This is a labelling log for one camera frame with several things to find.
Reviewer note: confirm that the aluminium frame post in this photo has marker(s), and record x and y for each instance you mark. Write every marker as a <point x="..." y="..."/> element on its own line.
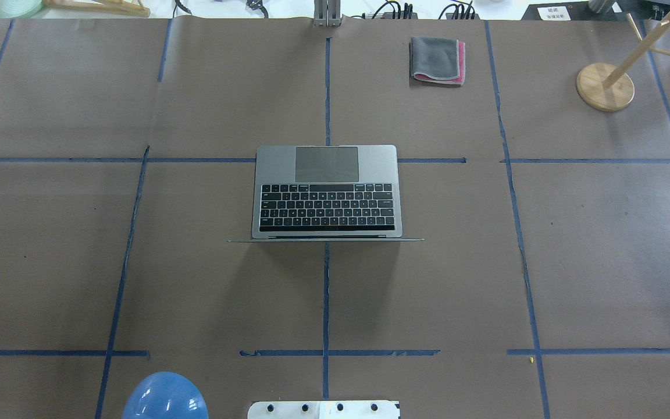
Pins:
<point x="327" y="13"/>

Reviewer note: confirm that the wooden mug tree stand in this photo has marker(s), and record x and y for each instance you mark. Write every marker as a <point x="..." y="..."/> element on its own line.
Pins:
<point x="607" y="87"/>

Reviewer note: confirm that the blue desk lamp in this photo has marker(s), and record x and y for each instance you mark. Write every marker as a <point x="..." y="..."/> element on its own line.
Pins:
<point x="165" y="395"/>

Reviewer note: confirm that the grey and pink folded cloth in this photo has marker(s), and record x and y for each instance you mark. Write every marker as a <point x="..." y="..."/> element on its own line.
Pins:
<point x="438" y="60"/>

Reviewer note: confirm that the grey laptop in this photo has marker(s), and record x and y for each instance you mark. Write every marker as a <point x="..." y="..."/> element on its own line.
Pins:
<point x="345" y="193"/>

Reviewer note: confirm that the wooden dish rack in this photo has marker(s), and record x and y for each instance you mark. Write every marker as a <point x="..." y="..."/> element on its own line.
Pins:
<point x="125" y="8"/>

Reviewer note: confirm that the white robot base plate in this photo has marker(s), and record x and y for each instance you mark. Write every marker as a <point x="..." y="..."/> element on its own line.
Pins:
<point x="325" y="409"/>

